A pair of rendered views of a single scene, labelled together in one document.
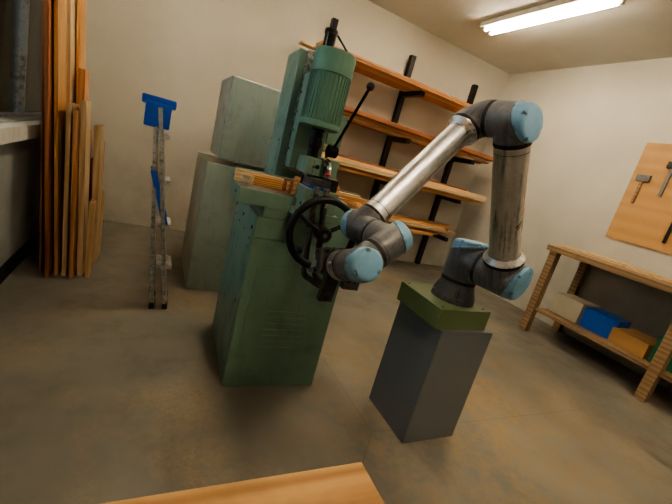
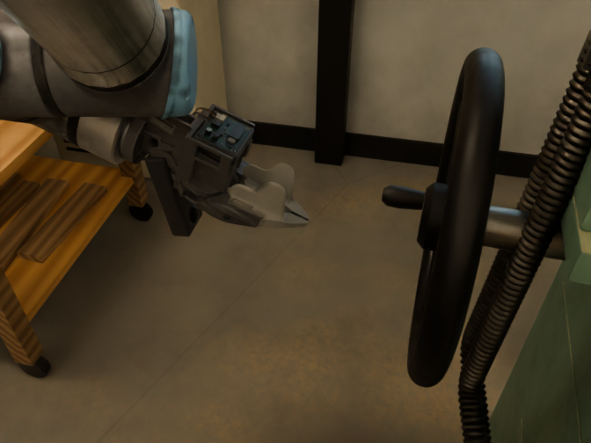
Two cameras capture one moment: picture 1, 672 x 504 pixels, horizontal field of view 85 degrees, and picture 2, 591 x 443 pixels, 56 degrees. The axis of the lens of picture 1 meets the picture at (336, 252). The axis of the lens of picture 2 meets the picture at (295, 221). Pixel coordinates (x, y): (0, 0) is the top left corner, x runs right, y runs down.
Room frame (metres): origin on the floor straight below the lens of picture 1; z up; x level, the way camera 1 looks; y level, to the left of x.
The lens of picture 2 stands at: (1.51, -0.30, 1.13)
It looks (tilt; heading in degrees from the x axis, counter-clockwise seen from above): 42 degrees down; 131
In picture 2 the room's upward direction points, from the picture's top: straight up
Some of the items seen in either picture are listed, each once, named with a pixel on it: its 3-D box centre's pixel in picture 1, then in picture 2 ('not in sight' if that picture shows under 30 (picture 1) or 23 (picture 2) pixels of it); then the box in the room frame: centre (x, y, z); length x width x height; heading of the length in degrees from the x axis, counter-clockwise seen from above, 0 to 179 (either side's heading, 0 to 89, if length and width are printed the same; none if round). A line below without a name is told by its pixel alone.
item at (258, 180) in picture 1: (316, 193); not in sight; (1.71, 0.16, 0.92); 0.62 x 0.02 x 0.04; 116
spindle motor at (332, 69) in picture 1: (327, 91); not in sight; (1.68, 0.21, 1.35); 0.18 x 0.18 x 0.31
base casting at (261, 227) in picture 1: (289, 218); not in sight; (1.79, 0.27, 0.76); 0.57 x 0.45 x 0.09; 26
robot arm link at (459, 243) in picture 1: (467, 259); not in sight; (1.58, -0.56, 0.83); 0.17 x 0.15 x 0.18; 40
